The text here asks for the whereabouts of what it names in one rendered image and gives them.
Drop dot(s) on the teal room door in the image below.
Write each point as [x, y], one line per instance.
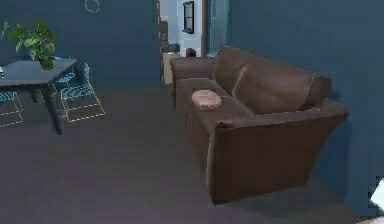
[216, 26]

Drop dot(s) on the brown leather sofa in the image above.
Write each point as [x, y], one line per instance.
[266, 140]

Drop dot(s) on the green house plant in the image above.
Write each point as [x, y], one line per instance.
[36, 43]

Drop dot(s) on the dark grey table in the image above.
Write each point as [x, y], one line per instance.
[30, 73]

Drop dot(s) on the dark framed wall picture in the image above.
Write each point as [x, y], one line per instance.
[188, 17]

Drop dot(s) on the white flat object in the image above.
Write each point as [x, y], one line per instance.
[378, 195]

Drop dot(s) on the pink round cushion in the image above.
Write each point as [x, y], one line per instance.
[206, 98]

